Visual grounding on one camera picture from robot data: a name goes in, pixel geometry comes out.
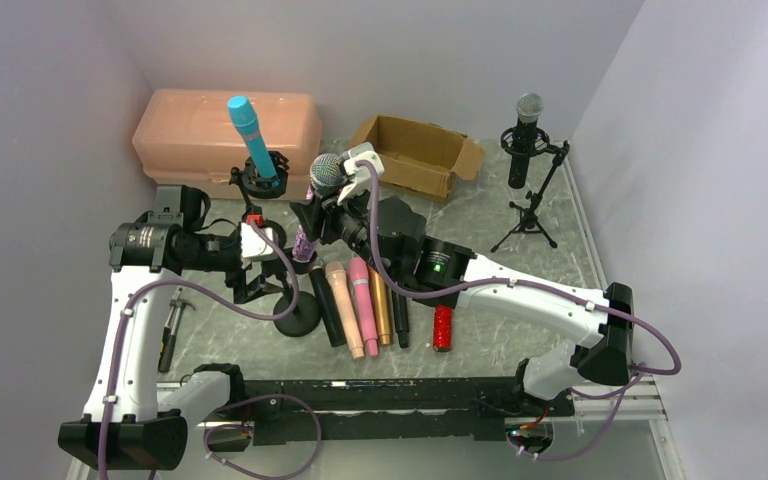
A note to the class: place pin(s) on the black tripod microphone stand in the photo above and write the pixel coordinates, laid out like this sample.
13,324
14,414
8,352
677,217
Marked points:
528,220

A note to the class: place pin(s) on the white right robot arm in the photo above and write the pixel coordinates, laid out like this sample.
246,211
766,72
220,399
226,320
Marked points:
593,324

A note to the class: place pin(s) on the beige toy microphone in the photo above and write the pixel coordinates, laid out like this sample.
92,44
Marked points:
337,280

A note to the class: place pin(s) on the clip mount desk stand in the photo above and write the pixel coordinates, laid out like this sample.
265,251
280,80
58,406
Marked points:
303,319

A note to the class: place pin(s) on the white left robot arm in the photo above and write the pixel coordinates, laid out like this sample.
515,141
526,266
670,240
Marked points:
124,425

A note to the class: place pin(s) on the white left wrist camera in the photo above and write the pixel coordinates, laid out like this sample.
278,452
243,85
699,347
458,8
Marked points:
253,248

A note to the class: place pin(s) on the purple glitter microphone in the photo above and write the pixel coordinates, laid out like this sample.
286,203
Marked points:
326,179

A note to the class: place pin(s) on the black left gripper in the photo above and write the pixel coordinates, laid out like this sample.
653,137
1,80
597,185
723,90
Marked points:
251,266

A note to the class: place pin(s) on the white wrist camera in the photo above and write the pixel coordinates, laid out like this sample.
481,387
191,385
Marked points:
358,178
253,248

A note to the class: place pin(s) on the claw hammer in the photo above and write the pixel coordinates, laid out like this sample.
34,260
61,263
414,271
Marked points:
170,333

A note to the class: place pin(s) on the gold microphone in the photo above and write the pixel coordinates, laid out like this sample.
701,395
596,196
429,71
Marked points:
381,306

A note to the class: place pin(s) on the slim black microphone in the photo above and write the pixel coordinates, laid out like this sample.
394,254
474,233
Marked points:
401,319

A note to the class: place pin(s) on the orange plastic storage box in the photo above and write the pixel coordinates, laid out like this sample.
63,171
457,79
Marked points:
186,137

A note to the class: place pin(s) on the black microphone silver grille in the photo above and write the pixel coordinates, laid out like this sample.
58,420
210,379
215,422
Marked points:
524,138

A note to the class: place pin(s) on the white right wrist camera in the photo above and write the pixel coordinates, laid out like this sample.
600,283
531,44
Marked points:
358,178

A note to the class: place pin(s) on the pink toy microphone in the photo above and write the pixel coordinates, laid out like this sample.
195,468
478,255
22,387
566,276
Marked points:
359,277

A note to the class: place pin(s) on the brown cardboard box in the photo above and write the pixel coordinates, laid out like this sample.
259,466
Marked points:
421,158

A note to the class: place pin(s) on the red glitter microphone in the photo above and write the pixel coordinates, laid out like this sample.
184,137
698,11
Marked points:
442,329

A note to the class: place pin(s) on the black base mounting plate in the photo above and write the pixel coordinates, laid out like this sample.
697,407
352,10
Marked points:
480,408

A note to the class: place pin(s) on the blue toy microphone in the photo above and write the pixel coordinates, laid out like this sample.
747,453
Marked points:
245,120

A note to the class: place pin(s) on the shock mount desk stand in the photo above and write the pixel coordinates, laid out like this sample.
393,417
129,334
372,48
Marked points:
253,186

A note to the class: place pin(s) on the black microphone grey grille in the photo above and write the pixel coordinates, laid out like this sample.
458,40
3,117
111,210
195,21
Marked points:
327,305

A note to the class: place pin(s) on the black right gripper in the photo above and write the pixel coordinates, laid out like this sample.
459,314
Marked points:
330,216

